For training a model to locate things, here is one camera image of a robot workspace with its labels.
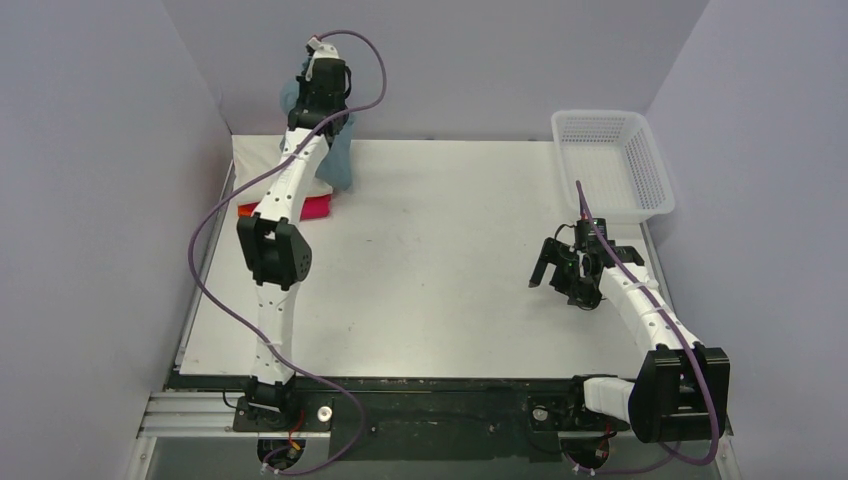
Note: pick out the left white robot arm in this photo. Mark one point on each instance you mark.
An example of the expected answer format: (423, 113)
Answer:
(276, 252)

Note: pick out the white plastic basket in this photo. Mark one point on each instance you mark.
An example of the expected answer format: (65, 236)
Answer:
(614, 156)

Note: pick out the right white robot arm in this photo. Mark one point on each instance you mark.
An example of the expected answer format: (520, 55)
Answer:
(680, 391)

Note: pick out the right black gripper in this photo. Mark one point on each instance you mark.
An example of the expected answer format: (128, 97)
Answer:
(561, 266)

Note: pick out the blue-grey t shirt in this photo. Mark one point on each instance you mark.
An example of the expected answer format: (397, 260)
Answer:
(335, 170)

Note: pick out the folded orange t shirt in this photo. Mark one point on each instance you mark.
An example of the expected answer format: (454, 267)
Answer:
(246, 210)

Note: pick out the folded cream t shirt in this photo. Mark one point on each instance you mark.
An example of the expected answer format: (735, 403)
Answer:
(254, 155)

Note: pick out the folded pink t shirt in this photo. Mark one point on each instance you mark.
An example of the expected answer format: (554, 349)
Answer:
(317, 207)

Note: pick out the aluminium mounting rail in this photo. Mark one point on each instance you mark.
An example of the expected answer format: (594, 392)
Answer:
(535, 406)

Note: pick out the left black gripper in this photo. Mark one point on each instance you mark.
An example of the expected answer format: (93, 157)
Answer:
(318, 110)

